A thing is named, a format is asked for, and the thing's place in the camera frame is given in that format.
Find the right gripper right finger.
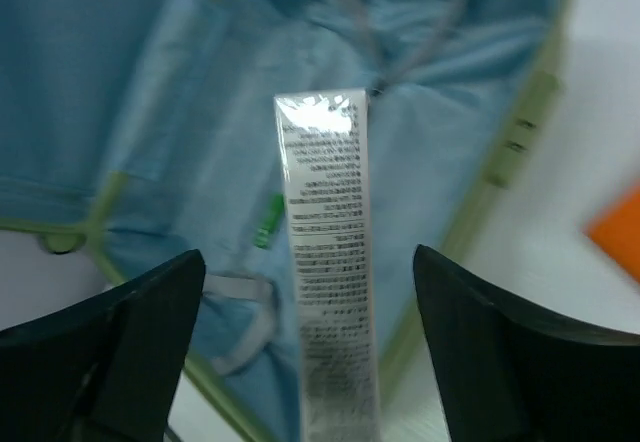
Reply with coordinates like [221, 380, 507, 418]
[413, 245, 639, 441]

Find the green hard-shell suitcase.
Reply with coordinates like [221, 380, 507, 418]
[1, 0, 568, 441]

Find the white toothpaste tube box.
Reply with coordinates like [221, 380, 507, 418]
[274, 89, 381, 441]

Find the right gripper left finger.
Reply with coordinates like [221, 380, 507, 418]
[1, 250, 205, 441]

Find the orange cloth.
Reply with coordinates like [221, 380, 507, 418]
[584, 177, 639, 283]

